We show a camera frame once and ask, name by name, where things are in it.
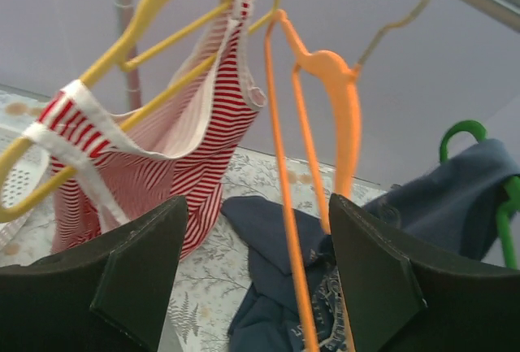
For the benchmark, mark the navy blue printed tank top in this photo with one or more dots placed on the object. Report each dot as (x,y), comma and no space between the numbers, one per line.
(452,208)

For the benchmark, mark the white basket at back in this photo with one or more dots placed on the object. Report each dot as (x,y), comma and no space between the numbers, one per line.
(25,176)

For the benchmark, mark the floral table cloth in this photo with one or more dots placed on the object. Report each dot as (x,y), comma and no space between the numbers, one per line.
(211,283)

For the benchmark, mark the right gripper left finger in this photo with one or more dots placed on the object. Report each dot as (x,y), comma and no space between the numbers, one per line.
(107,294)

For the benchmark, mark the yellow plastic hanger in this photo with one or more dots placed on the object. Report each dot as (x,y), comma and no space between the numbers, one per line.
(144,15)

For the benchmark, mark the green plastic hanger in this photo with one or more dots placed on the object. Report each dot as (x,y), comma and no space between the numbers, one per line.
(508,208)

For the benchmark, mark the orange plastic hanger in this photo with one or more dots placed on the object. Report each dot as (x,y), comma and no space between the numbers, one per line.
(340,84)

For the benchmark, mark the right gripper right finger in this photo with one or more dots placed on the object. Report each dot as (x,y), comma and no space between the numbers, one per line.
(403,294)

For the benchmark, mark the red white striped tank top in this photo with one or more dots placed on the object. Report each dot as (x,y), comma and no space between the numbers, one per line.
(183,148)

